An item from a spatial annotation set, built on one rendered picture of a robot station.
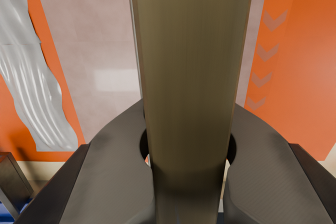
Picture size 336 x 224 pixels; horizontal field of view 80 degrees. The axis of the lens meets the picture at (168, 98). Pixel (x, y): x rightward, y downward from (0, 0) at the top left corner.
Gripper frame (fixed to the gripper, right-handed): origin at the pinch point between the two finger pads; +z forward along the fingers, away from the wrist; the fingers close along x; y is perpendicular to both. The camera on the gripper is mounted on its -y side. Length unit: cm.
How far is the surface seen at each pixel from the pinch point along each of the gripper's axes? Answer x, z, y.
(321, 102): 19.2, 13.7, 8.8
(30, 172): -27.0, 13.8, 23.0
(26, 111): -21.7, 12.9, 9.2
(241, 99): 8.4, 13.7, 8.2
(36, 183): -26.1, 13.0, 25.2
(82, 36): -11.3, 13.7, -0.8
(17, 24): -18.3, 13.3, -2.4
